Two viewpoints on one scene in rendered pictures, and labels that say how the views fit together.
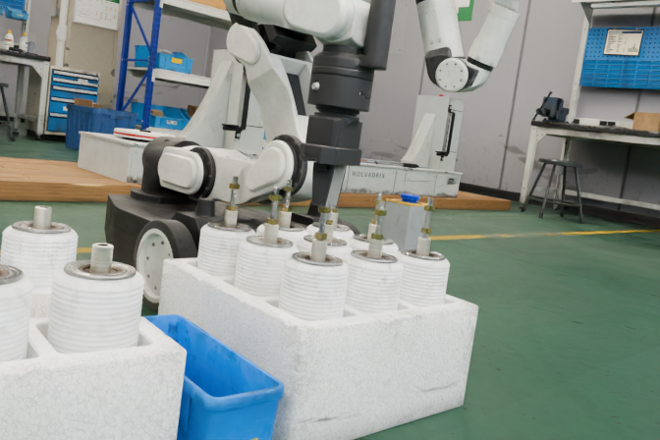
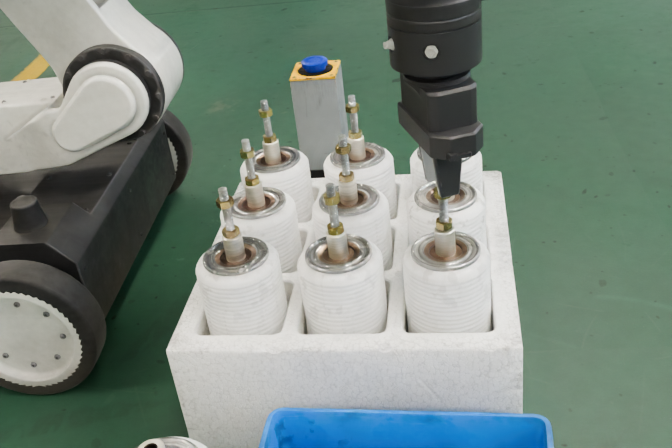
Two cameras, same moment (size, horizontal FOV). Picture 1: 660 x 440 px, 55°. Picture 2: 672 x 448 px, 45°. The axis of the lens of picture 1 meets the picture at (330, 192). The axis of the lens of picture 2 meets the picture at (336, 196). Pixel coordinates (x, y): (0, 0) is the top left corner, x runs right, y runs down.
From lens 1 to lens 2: 0.74 m
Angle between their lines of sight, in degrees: 43
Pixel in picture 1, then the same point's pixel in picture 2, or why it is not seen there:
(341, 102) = (473, 62)
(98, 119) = not seen: outside the picture
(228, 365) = (425, 430)
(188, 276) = (243, 355)
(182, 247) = (72, 297)
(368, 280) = (472, 231)
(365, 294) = not seen: hidden behind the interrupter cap
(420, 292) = not seen: hidden behind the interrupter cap
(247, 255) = (343, 292)
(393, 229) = (315, 114)
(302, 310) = (472, 319)
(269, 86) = not seen: outside the picture
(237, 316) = (382, 369)
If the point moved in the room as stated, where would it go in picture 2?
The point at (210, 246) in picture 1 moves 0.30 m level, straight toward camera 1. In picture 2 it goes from (247, 300) to (487, 405)
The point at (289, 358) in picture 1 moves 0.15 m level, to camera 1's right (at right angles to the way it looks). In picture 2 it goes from (503, 381) to (585, 315)
